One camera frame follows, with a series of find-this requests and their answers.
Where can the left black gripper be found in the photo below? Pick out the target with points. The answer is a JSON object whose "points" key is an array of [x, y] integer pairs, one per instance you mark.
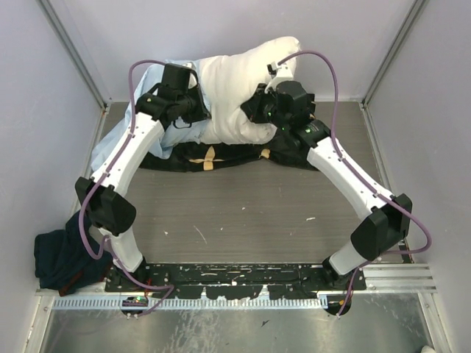
{"points": [[204, 114]]}

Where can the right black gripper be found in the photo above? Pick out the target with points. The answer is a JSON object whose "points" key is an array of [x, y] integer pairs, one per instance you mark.
{"points": [[251, 107]]}

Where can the light blue pillowcase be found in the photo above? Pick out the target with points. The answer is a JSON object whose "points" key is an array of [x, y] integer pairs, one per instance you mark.
{"points": [[121, 150]]}

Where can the white pillow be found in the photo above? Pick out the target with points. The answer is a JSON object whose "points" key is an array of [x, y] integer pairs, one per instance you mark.
{"points": [[228, 81]]}

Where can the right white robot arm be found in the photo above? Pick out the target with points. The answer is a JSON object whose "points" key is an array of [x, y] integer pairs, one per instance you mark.
{"points": [[383, 223]]}

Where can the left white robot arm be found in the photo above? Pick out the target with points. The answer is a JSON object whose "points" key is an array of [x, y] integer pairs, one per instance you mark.
{"points": [[106, 217]]}

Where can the black floral patterned cloth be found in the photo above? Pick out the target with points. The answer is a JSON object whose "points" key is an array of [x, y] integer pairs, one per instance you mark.
{"points": [[288, 148]]}

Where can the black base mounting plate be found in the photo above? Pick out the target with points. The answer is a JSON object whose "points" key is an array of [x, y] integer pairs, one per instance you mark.
{"points": [[239, 281]]}

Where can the dark navy cloth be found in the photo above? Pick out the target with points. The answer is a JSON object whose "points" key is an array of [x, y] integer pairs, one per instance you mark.
{"points": [[63, 264]]}

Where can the left aluminium frame post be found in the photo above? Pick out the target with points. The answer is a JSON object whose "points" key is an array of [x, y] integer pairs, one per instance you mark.
{"points": [[62, 22]]}

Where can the aluminium frame post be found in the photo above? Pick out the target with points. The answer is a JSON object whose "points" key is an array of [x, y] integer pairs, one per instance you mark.
{"points": [[62, 22], [412, 16]]}

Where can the right aluminium frame post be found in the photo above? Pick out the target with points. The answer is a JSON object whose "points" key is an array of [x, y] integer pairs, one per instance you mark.
{"points": [[412, 16]]}

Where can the white slotted cable duct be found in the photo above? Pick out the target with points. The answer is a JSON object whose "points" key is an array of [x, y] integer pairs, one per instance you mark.
{"points": [[123, 302]]}

